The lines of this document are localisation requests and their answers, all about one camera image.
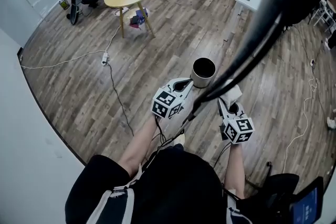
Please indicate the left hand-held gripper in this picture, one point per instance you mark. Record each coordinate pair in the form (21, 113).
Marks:
(164, 103)

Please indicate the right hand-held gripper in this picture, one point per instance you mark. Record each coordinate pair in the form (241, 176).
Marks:
(240, 129)

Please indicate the white cloth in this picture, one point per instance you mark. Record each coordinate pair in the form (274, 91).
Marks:
(235, 95)

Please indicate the steel trash bin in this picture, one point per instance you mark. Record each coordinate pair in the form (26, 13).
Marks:
(200, 82)

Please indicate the person's right forearm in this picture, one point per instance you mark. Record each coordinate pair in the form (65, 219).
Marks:
(235, 168)

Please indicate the person's left forearm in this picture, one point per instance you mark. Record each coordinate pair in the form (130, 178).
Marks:
(139, 144)

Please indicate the magenta cloth item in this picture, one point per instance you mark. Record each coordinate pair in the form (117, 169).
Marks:
(135, 25)

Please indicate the person's left beige shoe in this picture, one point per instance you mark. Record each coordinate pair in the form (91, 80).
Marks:
(180, 139)

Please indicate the blue white packet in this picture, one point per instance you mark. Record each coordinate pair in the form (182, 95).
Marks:
(141, 17)

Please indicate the clear plastic bag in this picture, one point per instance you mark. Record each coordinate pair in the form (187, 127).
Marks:
(131, 14)

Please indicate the person's black shirt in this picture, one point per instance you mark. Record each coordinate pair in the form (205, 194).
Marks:
(170, 186)

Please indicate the black tablet with screen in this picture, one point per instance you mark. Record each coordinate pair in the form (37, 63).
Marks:
(307, 204)

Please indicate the small green bucket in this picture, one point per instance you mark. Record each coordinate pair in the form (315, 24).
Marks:
(64, 4)

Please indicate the black tablet mount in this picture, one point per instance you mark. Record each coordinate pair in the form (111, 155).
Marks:
(278, 191)

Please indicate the white frame chair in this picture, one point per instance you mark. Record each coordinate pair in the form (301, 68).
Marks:
(324, 11)

